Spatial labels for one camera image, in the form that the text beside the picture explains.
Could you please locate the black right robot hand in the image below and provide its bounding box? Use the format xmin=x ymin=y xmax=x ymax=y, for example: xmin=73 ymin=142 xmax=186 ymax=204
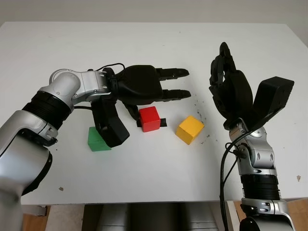
xmin=208 ymin=42 xmax=255 ymax=130

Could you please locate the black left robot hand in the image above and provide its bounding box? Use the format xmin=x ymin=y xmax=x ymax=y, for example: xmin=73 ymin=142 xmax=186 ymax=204
xmin=112 ymin=64 xmax=192 ymax=121

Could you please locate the red wooden block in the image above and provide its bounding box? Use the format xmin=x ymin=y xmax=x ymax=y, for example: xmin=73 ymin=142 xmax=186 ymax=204
xmin=139 ymin=106 xmax=161 ymax=132

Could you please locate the yellow wooden block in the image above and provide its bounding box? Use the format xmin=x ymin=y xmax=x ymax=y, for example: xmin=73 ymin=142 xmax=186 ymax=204
xmin=175 ymin=115 xmax=205 ymax=145

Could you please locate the green wooden block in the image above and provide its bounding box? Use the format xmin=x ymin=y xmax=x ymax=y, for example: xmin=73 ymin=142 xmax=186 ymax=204
xmin=87 ymin=127 xmax=113 ymax=152

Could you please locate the black tape strip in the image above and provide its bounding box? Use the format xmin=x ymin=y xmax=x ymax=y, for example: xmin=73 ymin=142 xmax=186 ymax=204
xmin=136 ymin=117 xmax=167 ymax=128

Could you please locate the beige table leg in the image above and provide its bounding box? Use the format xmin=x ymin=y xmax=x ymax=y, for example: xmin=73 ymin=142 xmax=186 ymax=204
xmin=226 ymin=200 xmax=243 ymax=231
xmin=49 ymin=204 xmax=84 ymax=231

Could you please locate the dark grey robot torso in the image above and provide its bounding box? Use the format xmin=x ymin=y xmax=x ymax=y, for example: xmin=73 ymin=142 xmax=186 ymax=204
xmin=83 ymin=203 xmax=224 ymax=231

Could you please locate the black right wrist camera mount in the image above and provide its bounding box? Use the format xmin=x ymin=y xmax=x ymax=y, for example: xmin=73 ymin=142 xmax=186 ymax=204
xmin=250 ymin=76 xmax=295 ymax=132

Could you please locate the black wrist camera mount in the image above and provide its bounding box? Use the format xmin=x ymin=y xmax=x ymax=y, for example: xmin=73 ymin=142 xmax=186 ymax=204
xmin=250 ymin=76 xmax=295 ymax=132
xmin=92 ymin=96 xmax=130 ymax=148

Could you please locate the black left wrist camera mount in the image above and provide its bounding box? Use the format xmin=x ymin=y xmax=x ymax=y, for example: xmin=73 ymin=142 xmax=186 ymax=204
xmin=92 ymin=96 xmax=130 ymax=148

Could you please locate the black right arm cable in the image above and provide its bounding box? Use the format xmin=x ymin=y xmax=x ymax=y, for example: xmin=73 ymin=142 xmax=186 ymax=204
xmin=219 ymin=134 xmax=248 ymax=231

